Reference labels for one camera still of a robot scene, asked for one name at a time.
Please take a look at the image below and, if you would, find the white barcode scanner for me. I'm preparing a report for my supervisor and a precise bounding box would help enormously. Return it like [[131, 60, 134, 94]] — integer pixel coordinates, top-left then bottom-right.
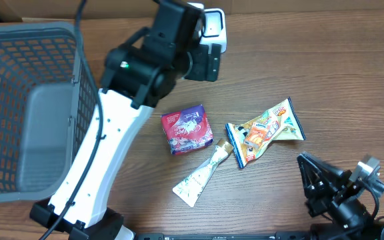
[[188, 2, 227, 53]]

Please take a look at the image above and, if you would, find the white tube pouch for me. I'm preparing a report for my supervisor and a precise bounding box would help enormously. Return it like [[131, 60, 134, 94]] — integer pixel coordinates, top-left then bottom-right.
[[173, 139, 233, 207]]

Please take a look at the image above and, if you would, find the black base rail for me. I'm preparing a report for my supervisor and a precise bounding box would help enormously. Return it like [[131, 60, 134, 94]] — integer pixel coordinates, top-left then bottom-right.
[[133, 231, 312, 240]]

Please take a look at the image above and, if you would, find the small orange juice carton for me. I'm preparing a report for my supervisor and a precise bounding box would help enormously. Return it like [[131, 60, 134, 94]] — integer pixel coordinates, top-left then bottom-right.
[[244, 123, 270, 149]]

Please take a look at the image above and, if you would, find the cream snack bag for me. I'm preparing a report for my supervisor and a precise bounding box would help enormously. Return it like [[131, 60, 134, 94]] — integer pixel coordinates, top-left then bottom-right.
[[225, 97, 306, 169]]

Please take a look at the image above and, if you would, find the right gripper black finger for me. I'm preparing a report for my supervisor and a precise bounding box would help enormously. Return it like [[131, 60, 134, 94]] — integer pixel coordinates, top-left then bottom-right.
[[297, 154, 332, 200], [301, 151, 344, 177]]

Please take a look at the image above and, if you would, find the grey plastic shopping basket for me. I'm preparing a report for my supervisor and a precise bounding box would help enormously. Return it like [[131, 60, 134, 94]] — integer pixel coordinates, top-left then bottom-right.
[[0, 22, 95, 203]]

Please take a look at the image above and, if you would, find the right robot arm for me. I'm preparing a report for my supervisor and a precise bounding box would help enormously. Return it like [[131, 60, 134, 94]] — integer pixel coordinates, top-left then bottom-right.
[[297, 152, 384, 239]]

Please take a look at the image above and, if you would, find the red purple snack pack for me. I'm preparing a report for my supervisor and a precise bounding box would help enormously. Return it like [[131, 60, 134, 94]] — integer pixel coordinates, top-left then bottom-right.
[[161, 105, 213, 155]]

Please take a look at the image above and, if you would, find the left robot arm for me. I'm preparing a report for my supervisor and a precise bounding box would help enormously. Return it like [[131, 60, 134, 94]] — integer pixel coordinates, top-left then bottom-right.
[[30, 1, 227, 240]]

